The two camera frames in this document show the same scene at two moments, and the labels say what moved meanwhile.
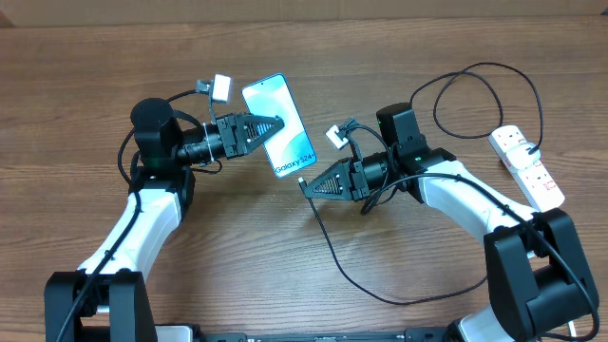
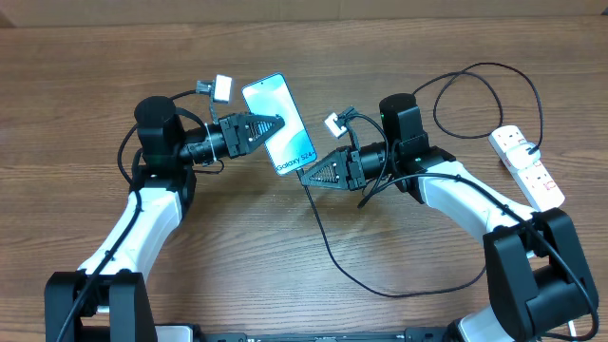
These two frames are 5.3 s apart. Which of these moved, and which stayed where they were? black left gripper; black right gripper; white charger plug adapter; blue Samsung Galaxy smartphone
Moved: black right gripper
Stayed: black left gripper; blue Samsung Galaxy smartphone; white charger plug adapter
